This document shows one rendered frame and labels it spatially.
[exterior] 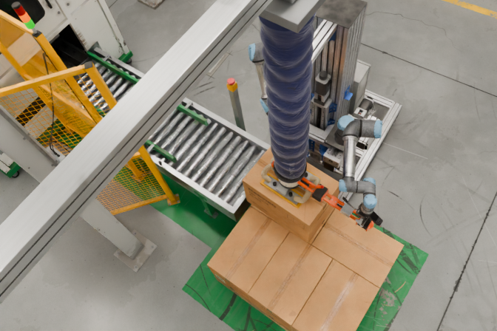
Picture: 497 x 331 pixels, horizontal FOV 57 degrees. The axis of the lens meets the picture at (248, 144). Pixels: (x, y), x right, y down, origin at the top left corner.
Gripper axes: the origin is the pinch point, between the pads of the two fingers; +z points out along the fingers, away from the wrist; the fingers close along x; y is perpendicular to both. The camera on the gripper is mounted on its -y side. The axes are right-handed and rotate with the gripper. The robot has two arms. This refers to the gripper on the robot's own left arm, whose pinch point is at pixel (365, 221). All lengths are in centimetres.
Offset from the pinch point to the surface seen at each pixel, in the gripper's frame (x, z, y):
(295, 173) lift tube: 6, -19, 52
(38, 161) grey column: 104, -70, 162
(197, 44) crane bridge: 49, -184, 58
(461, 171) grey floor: -140, 121, -38
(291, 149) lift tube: 8, -54, 54
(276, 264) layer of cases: 47, 66, 41
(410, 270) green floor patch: -29, 120, -46
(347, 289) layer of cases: 30, 66, -12
